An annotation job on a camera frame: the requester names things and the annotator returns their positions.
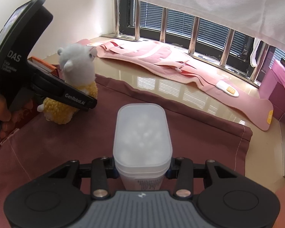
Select pink fabric belt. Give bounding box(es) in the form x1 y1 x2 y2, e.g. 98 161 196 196
79 39 273 131

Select clear cotton swab container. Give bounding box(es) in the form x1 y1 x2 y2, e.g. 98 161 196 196
113 103 173 191

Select maroon cloth mat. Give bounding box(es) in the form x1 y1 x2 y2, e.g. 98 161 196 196
0 76 253 227

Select yellow white alpaca plush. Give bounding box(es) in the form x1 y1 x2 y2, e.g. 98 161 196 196
37 43 98 125

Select person's left hand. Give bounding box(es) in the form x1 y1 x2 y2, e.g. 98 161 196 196
0 95 21 139

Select orange cardboard box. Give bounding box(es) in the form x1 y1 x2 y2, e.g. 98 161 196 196
0 56 61 147

